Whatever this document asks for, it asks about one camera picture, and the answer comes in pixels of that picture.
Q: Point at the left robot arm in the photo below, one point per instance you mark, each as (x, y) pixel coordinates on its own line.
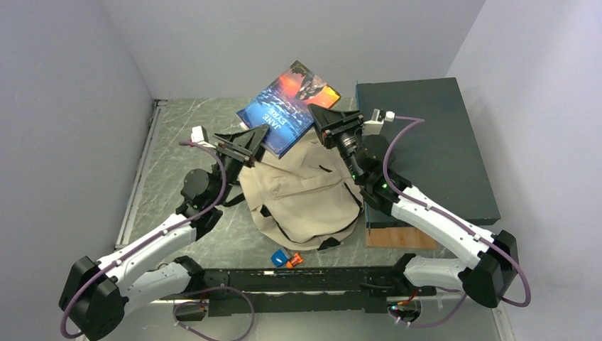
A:
(99, 294)

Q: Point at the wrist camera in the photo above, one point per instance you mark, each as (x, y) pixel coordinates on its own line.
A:
(374, 125)
(199, 136)

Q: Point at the blue Jane Eyre book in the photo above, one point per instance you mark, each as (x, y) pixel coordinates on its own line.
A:
(283, 105)

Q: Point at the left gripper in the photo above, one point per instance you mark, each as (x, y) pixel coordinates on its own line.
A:
(250, 140)

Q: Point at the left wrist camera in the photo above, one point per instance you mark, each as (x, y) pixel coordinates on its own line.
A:
(199, 136)

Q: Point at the wooden board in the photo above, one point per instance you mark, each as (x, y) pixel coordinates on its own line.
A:
(399, 237)

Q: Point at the beige canvas backpack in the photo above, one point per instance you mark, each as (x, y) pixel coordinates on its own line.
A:
(305, 200)

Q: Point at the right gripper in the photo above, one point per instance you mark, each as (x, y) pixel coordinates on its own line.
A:
(334, 123)

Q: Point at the blue eraser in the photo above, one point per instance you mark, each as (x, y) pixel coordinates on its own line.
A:
(280, 258)

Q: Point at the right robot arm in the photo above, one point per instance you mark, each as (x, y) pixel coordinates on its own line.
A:
(395, 196)

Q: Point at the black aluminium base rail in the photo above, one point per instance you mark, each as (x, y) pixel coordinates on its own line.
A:
(368, 288)

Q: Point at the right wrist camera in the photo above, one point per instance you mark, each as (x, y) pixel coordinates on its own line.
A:
(374, 125)

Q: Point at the orange pencil sharpener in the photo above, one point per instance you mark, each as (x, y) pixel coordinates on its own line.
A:
(294, 261)

